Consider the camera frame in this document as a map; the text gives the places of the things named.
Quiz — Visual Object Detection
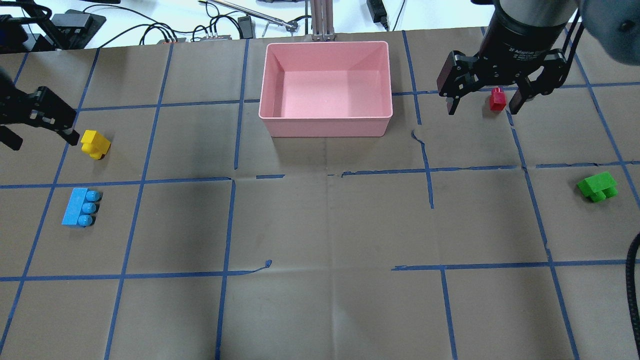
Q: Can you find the blue toy block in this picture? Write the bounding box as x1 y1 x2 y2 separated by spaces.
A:
61 187 103 228

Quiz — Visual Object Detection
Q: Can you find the metal rod on desk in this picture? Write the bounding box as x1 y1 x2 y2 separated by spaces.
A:
198 0 299 33

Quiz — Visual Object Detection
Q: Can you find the yellow toy block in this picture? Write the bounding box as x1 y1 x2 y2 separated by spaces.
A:
80 129 111 160

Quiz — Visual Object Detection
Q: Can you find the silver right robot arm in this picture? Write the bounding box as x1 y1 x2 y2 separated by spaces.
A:
436 0 640 116

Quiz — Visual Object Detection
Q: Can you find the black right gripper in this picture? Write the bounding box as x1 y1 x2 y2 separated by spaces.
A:
436 0 578 116

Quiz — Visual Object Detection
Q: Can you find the black device on desk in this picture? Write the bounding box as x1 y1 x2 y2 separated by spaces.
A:
43 9 106 50

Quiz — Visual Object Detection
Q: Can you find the black cable bundle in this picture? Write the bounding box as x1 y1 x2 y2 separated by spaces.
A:
82 2 241 46

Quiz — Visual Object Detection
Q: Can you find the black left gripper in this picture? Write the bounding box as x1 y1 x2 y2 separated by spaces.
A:
0 68 80 151

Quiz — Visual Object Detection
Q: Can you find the red toy block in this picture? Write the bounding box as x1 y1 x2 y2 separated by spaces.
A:
489 87 508 112

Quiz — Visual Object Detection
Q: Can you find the pink plastic box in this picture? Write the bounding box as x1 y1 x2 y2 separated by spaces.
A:
258 41 394 138

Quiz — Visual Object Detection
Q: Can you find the aluminium frame post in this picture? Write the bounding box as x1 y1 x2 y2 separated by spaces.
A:
310 0 336 42

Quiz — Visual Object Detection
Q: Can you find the black power adapter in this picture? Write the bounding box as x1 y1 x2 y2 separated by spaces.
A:
365 0 389 32

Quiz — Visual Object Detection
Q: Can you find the green toy block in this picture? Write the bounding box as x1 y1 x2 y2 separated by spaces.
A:
576 171 618 203

